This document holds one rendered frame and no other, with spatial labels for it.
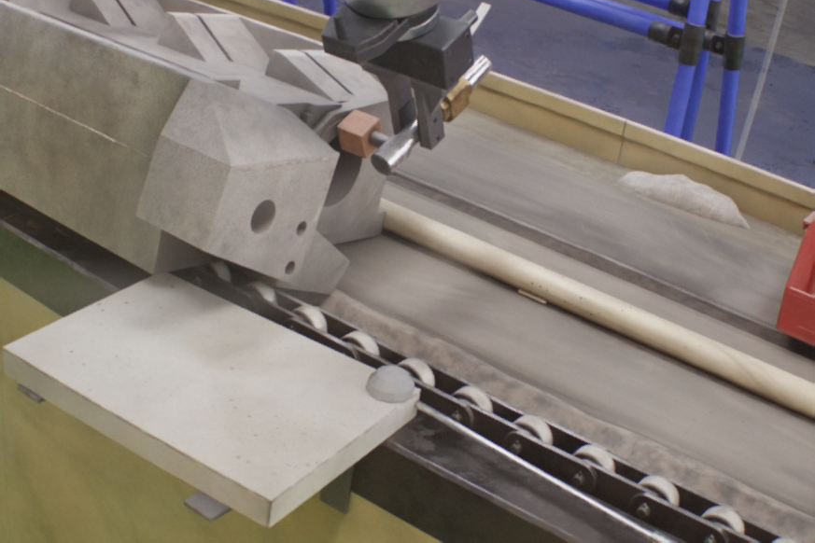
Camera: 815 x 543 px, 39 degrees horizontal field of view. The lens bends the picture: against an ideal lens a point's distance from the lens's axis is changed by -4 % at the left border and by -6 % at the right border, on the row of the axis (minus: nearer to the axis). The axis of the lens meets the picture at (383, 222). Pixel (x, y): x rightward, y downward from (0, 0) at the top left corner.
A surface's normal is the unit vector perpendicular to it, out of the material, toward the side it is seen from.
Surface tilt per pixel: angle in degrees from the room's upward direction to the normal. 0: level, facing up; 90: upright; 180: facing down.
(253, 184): 90
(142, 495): 91
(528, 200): 0
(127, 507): 92
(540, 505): 0
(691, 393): 0
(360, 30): 25
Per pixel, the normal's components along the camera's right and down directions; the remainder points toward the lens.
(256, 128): 0.66, -0.53
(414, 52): -0.60, 0.62
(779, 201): -0.60, 0.23
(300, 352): 0.13, -0.90
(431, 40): -0.14, -0.70
